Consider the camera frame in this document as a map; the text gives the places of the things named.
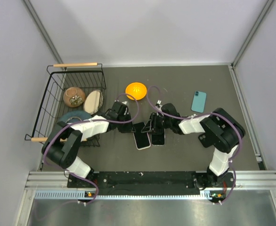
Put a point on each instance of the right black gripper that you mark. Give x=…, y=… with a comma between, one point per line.
x=151, y=124

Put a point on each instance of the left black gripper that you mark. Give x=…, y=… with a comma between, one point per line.
x=128, y=129

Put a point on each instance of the beige phone case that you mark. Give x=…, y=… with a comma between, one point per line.
x=144, y=148

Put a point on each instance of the black screen smartphone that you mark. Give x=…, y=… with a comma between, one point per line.
x=157, y=140
x=142, y=139

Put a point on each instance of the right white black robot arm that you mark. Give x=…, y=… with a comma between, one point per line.
x=217, y=129

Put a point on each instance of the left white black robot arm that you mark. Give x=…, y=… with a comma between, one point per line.
x=63, y=144

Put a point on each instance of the teal phone case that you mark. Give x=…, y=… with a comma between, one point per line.
x=198, y=103

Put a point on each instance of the black phone case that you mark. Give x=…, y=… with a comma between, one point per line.
x=205, y=141

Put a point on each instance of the orange bowl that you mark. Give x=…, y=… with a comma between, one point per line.
x=136, y=90

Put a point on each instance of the beige oval plate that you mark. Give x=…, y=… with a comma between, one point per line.
x=93, y=102

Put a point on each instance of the blue grey ceramic bowl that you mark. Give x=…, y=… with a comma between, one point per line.
x=75, y=116

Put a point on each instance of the brown ceramic vase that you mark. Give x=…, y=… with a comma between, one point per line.
x=74, y=97

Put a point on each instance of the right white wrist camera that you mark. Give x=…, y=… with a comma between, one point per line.
x=158, y=105

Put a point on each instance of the black wire basket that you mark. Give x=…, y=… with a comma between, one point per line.
x=88, y=77

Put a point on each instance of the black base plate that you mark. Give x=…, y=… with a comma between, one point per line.
x=191, y=179

